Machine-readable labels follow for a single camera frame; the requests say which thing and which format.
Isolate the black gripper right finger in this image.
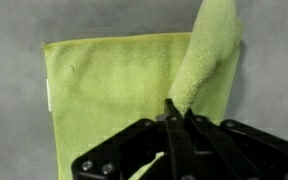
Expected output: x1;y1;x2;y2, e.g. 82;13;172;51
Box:
183;108;288;180

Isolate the yellow microfibre towel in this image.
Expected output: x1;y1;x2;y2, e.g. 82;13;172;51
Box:
43;0;245;180

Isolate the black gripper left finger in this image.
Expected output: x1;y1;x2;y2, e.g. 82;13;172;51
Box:
71;98;198;180

